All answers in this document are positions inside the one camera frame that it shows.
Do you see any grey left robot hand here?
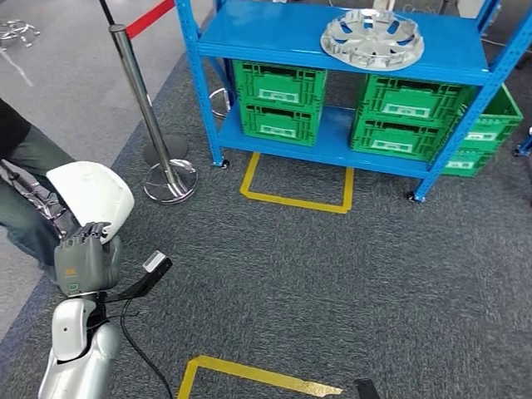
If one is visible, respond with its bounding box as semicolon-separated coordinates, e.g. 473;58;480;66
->
54;221;124;298

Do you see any white curved plastic part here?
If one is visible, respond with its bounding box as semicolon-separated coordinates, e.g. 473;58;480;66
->
45;160;136;246

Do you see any person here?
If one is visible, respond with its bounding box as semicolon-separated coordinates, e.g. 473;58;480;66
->
0;97;80;282

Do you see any metal barrier stanchion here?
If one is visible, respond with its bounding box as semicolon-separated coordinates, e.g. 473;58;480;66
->
109;23;199;206

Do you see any chrome stool base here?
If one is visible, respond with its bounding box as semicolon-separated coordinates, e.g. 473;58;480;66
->
0;19;42;49

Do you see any red barrier belt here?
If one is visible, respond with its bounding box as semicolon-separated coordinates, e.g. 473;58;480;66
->
125;0;177;41

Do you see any silver wheel hubcap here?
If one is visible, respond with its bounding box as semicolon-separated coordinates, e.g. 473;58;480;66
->
320;7;426;71

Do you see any black left camera bracket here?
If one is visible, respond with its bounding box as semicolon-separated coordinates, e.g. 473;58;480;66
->
103;255;174;306

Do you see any black camera bracket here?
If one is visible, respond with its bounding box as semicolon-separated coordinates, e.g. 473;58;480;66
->
354;378;381;399
103;255;174;306

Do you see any chrome wheeled frame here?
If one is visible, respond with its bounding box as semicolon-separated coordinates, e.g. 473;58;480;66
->
0;160;71;244

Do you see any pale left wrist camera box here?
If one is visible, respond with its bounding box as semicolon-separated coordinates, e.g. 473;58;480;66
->
143;250;168;275

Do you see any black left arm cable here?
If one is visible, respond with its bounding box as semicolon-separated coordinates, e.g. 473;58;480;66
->
121;299;173;399

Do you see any black right camera bracket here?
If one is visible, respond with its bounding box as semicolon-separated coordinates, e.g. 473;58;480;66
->
354;378;381;399

